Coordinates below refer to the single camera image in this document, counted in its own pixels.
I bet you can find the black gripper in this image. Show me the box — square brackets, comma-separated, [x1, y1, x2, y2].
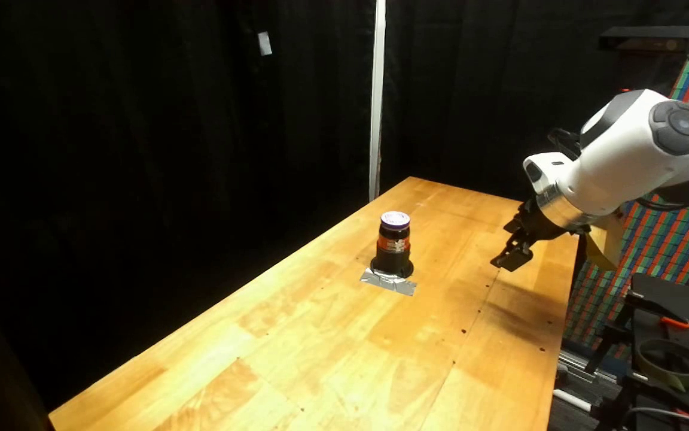
[490, 195, 569, 272]

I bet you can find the dark upside-down cup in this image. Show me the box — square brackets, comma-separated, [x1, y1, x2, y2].
[377, 209, 414, 272]

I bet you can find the silver tape patch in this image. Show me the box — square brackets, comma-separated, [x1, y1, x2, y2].
[359, 266, 419, 298]

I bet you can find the colourful striped panel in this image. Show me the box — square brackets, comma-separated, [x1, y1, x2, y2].
[569, 0, 689, 349]

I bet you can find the black side cart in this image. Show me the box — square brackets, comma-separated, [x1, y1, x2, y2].
[590, 272, 689, 431]

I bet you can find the tape roll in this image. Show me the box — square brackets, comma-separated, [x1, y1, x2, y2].
[635, 334, 689, 393]

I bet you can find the white vertical pole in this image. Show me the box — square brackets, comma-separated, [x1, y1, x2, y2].
[367, 0, 391, 201]

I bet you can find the tan wrist camera box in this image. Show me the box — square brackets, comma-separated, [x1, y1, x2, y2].
[576, 209, 628, 271]

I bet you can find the aluminium rail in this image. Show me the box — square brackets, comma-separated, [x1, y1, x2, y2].
[554, 346, 604, 411]

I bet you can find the orange handled clamp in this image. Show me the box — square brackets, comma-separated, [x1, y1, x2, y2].
[658, 314, 689, 333]

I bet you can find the black camera stand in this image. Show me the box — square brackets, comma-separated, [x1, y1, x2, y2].
[580, 24, 689, 121]

